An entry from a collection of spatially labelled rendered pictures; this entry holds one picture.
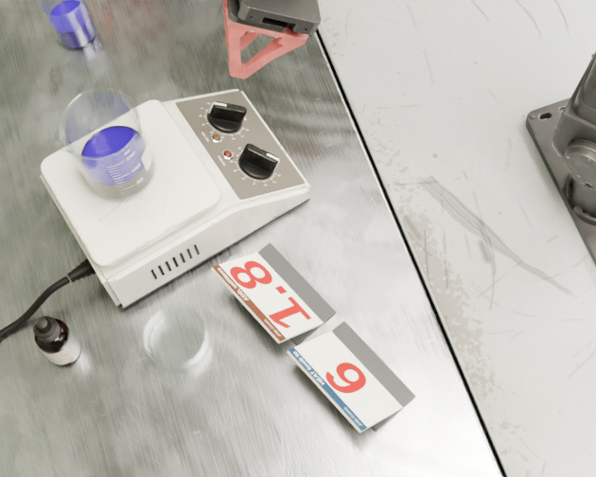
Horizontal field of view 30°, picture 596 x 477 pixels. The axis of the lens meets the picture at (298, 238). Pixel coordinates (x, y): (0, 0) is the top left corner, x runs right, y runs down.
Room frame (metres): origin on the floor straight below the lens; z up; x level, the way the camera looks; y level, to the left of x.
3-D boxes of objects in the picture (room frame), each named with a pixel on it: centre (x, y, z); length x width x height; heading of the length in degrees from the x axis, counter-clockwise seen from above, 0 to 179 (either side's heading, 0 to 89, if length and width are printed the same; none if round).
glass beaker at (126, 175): (0.46, 0.14, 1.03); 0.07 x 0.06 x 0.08; 111
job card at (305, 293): (0.36, 0.03, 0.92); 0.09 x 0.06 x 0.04; 31
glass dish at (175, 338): (0.34, 0.12, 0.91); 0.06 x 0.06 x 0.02
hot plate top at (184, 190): (0.46, 0.13, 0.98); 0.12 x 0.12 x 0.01; 22
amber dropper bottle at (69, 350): (0.35, 0.22, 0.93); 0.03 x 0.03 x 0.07
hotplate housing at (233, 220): (0.47, 0.11, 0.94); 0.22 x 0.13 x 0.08; 112
